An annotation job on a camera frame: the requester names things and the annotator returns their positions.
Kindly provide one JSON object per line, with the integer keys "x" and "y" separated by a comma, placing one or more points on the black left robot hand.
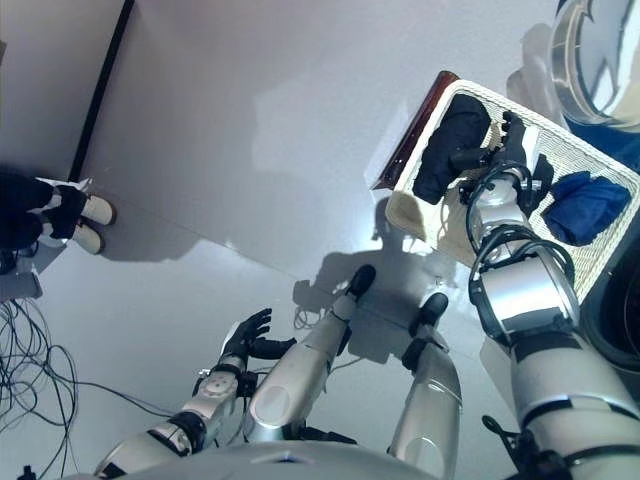
{"x": 247, "y": 340}

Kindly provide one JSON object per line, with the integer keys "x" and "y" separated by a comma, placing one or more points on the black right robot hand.
{"x": 515, "y": 150}

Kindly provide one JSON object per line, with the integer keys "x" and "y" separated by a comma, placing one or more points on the short black garment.
{"x": 542, "y": 175}

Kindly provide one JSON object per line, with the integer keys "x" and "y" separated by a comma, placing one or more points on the long black garment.
{"x": 450, "y": 145}

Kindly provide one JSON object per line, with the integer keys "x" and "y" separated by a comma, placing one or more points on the blue garment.
{"x": 585, "y": 205}

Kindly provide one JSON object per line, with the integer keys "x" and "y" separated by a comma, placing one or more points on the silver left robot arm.
{"x": 215, "y": 390}

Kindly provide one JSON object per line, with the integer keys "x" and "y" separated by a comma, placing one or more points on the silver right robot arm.
{"x": 530, "y": 290}

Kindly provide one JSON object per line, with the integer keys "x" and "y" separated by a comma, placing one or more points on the grey front-load washing machine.
{"x": 620, "y": 320}

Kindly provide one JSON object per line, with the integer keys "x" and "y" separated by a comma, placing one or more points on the white wicker tray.
{"x": 575, "y": 155}

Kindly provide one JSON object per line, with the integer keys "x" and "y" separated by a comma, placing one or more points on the dark brown stool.
{"x": 415, "y": 135}

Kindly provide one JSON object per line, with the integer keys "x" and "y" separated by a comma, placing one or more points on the round glass washer door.
{"x": 585, "y": 55}

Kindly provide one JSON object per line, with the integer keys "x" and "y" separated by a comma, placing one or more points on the silver robot torso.
{"x": 300, "y": 462}

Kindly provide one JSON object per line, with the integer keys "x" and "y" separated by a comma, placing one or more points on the silver right robot leg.
{"x": 430, "y": 390}

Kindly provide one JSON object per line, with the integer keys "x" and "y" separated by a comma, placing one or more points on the person in black trousers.
{"x": 30, "y": 205}

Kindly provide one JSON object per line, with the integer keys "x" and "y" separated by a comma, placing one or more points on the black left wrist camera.
{"x": 249, "y": 385}

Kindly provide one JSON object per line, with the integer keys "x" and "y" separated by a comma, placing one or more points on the black wall edge strip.
{"x": 100, "y": 95}

